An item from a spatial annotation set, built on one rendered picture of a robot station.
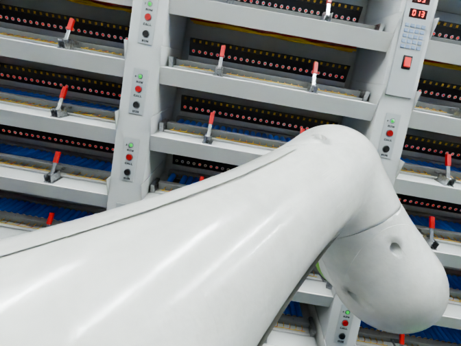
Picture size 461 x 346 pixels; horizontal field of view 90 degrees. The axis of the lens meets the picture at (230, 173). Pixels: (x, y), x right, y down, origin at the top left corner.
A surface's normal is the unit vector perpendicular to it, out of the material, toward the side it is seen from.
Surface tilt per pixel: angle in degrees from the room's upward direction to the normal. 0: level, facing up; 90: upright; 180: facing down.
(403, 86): 90
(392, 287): 87
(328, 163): 43
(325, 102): 110
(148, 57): 90
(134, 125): 90
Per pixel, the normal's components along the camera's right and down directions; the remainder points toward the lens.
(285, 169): 0.18, -0.83
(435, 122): -0.07, 0.42
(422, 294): 0.00, -0.12
